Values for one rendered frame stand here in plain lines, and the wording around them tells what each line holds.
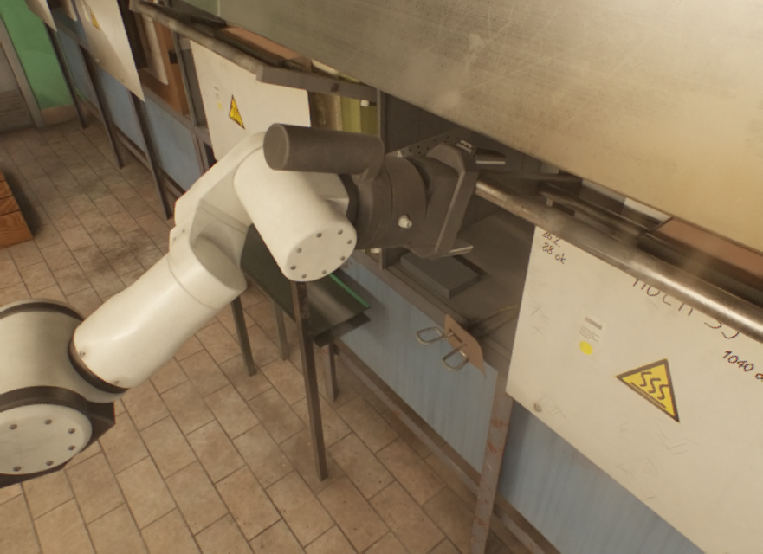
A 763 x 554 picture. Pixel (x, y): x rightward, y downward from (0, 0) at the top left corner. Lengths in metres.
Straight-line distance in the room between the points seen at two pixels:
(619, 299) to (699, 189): 0.35
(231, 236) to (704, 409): 0.61
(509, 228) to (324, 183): 1.22
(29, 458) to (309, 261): 0.26
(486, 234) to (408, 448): 0.88
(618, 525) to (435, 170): 1.03
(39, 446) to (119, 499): 1.69
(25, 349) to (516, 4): 0.50
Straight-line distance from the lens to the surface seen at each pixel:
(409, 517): 1.99
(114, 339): 0.50
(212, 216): 0.50
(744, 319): 0.60
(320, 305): 1.62
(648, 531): 1.37
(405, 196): 0.50
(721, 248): 0.79
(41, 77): 5.04
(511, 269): 1.48
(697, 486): 0.92
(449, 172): 0.55
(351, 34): 0.74
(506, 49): 0.57
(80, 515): 2.22
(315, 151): 0.43
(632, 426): 0.92
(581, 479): 1.40
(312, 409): 1.75
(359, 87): 1.26
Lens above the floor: 1.74
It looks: 37 degrees down
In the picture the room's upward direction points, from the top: 1 degrees counter-clockwise
